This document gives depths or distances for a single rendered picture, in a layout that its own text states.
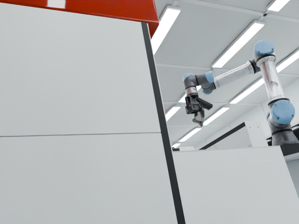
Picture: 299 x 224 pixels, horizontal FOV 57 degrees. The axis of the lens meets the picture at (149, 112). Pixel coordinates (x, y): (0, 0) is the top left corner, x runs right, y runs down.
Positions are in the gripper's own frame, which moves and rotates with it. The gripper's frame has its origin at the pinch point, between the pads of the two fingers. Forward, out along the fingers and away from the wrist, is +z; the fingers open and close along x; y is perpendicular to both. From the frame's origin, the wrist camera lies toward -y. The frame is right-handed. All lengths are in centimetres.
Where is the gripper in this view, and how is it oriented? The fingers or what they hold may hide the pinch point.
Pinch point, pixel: (202, 124)
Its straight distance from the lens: 169.9
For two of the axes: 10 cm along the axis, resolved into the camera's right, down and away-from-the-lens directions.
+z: 1.5, 9.1, -3.9
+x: 3.5, -4.2, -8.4
